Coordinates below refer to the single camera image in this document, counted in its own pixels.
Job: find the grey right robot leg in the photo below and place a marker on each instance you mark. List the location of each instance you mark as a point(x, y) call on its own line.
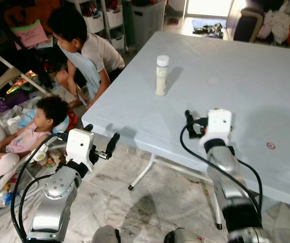
point(181, 236)

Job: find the small child in pink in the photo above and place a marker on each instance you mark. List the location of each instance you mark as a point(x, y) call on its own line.
point(26, 142)

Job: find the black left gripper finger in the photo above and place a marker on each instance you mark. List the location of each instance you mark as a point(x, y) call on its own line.
point(113, 143)
point(88, 127)

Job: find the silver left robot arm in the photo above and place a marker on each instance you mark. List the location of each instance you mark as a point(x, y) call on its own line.
point(58, 195)

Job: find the white clothes pile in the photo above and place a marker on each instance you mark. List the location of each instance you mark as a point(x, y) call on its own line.
point(276, 23)

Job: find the purple box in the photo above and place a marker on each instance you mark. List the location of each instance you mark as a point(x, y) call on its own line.
point(9, 103)

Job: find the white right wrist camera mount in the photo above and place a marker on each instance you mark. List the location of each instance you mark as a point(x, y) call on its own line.
point(218, 124)

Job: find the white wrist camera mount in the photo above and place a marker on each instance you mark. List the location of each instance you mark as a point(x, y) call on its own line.
point(79, 144)
point(218, 124)

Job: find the black patterned plastic bag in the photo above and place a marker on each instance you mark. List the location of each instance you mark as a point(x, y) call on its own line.
point(208, 29)

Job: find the white plastic drawer unit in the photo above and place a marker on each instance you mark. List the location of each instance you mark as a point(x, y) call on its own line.
point(112, 17)

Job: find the grey robot leg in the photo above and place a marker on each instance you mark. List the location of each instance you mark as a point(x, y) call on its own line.
point(106, 235)
point(181, 236)

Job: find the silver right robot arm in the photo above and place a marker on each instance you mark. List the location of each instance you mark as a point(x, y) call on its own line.
point(231, 177)

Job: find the round red sticker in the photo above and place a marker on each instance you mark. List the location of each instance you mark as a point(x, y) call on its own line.
point(271, 145)

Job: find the pink paper bag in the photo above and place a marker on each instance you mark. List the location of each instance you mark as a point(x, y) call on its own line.
point(29, 34)

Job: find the boy in beige shirt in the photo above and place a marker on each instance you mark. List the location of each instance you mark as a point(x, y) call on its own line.
point(96, 53)

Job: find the light blue towel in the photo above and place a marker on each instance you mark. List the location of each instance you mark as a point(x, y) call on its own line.
point(86, 71)

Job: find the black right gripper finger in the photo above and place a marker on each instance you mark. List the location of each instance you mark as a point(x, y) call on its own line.
point(189, 118)

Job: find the grey left robot leg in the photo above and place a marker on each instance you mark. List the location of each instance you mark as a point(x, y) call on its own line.
point(106, 235)

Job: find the grey lidded bin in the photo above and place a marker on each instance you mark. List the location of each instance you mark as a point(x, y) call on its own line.
point(147, 23)

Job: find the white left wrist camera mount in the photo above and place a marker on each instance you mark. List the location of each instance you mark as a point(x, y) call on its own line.
point(79, 144)

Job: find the dark padded chair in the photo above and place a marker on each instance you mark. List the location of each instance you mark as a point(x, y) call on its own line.
point(247, 28)

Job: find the pale blue plastic table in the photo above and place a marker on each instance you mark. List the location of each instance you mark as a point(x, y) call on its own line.
point(236, 91)

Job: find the small white cup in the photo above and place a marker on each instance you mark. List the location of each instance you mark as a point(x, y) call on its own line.
point(40, 155)

